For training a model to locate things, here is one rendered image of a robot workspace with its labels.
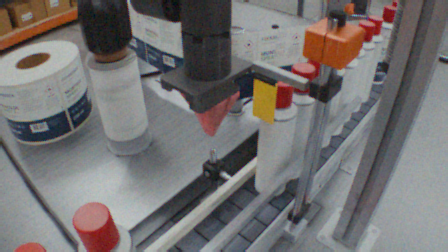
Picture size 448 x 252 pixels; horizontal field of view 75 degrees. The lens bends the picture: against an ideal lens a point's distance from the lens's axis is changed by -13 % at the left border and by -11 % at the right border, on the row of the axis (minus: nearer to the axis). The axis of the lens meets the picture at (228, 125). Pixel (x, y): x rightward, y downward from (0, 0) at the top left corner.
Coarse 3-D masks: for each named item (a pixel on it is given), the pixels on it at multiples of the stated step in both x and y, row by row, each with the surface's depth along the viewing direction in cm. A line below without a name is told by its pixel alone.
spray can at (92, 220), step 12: (84, 204) 26; (96, 204) 26; (84, 216) 25; (96, 216) 26; (108, 216) 26; (84, 228) 24; (96, 228) 25; (108, 228) 25; (120, 228) 29; (84, 240) 25; (96, 240) 25; (108, 240) 26; (120, 240) 28; (132, 240) 29
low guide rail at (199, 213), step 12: (252, 168) 54; (228, 180) 52; (240, 180) 52; (216, 192) 50; (228, 192) 51; (204, 204) 48; (216, 204) 49; (192, 216) 46; (204, 216) 48; (180, 228) 44; (168, 240) 43
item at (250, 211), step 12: (348, 108) 59; (336, 120) 56; (300, 156) 49; (288, 168) 47; (300, 168) 49; (276, 180) 45; (288, 180) 47; (264, 192) 44; (276, 192) 45; (252, 204) 42; (264, 204) 43; (240, 216) 41; (252, 216) 42; (228, 228) 39; (240, 228) 40; (216, 240) 38; (228, 240) 39
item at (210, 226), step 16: (384, 80) 84; (352, 128) 68; (336, 144) 64; (320, 160) 60; (240, 192) 54; (256, 192) 54; (288, 192) 54; (224, 208) 52; (240, 208) 52; (272, 208) 52; (208, 224) 49; (224, 224) 50; (256, 224) 49; (192, 240) 47; (208, 240) 47; (240, 240) 47
